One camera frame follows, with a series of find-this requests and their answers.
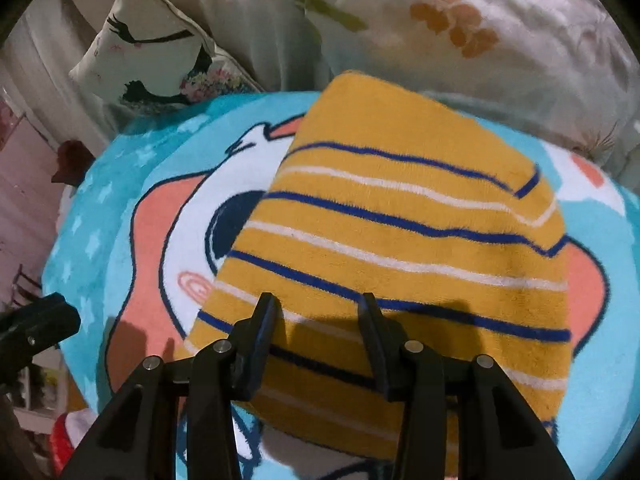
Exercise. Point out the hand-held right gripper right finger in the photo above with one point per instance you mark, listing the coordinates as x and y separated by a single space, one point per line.
376 340

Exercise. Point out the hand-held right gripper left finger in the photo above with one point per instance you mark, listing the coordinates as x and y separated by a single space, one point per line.
260 330

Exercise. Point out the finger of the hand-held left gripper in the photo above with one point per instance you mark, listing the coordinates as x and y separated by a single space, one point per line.
42 322

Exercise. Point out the yellow striped shirt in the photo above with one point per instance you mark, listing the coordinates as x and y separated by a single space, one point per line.
400 240

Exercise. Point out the white shelf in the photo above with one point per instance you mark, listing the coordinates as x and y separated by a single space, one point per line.
42 390

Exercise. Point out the blue printed blanket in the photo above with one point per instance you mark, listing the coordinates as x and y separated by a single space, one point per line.
110 240

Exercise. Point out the red and white item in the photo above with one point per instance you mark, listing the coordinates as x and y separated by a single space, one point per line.
67 435

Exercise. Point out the dark red cloth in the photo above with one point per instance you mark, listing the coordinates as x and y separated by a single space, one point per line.
70 160

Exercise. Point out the bird print cushion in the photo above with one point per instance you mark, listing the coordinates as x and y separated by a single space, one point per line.
150 55

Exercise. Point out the beige fabric backrest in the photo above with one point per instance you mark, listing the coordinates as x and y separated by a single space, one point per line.
250 25

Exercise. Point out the white floral pillow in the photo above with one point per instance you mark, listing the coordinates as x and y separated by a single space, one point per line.
475 40

